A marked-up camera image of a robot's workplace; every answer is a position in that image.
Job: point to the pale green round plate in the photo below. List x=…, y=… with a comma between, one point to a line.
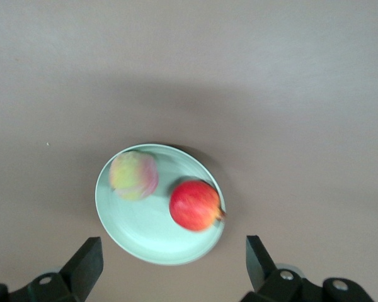
x=151, y=232

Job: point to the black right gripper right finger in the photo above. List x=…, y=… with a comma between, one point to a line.
x=261, y=273

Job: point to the brown table cover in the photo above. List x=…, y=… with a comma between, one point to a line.
x=271, y=78

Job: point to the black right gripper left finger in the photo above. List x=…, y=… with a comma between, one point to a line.
x=85, y=270

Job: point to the red pomegranate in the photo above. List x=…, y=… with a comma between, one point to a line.
x=195, y=206

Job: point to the pale yellow pink fruit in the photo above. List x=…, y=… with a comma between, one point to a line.
x=134, y=176

